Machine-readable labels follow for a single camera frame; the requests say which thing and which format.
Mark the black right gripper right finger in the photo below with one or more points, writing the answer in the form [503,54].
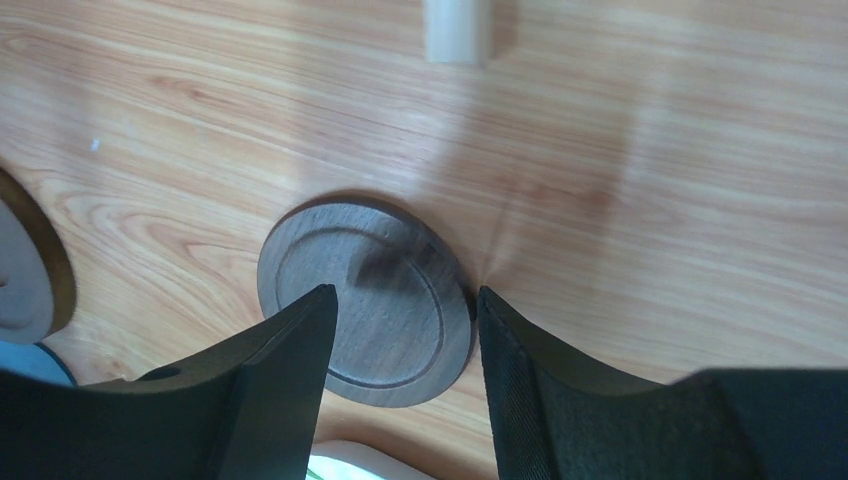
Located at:
[558,413]

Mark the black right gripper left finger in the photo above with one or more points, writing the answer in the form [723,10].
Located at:
[245,408]

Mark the dark wooden coaster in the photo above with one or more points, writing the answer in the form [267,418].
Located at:
[406,310]
[38,288]

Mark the blue coaster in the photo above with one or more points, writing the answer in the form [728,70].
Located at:
[36,361]

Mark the wooden drying rack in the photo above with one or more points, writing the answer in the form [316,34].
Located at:
[458,31]

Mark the floral white serving tray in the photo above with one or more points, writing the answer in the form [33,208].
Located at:
[340,460]

